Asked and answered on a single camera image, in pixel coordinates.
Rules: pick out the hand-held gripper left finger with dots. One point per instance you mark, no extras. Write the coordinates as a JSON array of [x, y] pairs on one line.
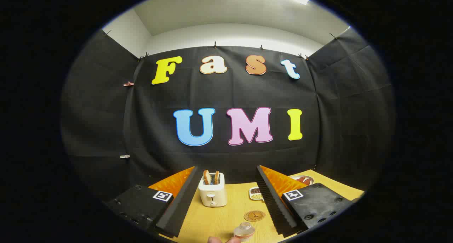
[[184, 200]]

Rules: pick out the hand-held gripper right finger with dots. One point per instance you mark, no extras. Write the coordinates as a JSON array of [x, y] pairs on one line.
[[272, 200]]

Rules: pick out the round brown coaster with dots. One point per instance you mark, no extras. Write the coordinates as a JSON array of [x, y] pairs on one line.
[[254, 215]]

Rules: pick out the clear juice bottle pink label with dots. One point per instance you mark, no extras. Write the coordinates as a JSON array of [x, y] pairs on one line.
[[244, 231]]

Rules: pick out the small white rectangular dish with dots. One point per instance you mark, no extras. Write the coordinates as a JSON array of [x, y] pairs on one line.
[[255, 193]]

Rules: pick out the white toaster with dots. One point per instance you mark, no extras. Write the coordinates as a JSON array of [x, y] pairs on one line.
[[212, 195]]

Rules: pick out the toast bread slice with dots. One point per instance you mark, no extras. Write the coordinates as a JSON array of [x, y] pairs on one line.
[[216, 177], [206, 177]]

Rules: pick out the round white plate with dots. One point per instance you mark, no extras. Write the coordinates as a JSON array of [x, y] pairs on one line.
[[295, 177]]

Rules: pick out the red meat piece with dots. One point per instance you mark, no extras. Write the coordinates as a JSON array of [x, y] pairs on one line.
[[301, 180], [308, 181]]

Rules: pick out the wooden table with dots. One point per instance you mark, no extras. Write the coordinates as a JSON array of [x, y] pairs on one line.
[[226, 218]]

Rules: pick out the black backdrop cloth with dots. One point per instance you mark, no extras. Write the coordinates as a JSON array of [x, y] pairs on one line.
[[230, 94]]

